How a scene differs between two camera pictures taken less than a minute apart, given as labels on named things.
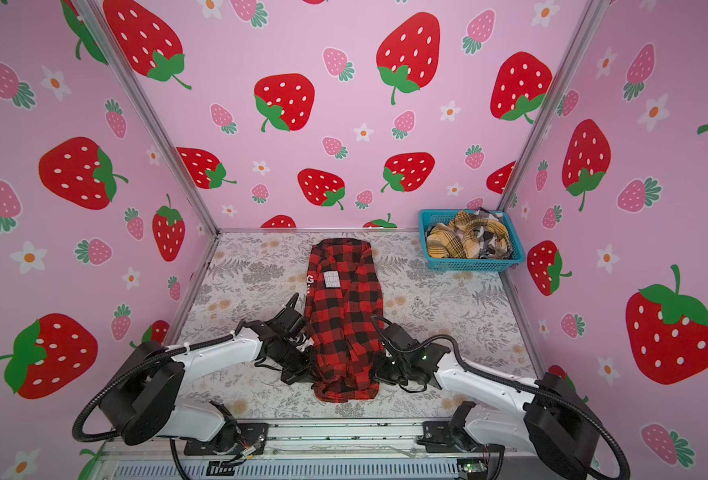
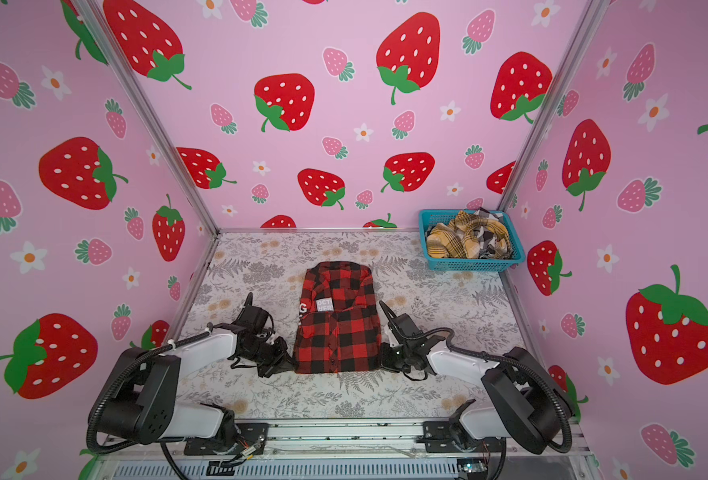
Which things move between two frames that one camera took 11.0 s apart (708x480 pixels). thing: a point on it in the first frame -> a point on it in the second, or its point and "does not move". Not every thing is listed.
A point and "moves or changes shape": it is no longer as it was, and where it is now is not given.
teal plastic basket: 429,218 does not move
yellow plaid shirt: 477,234 does not move
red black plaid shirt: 344,312 moves or changes shape
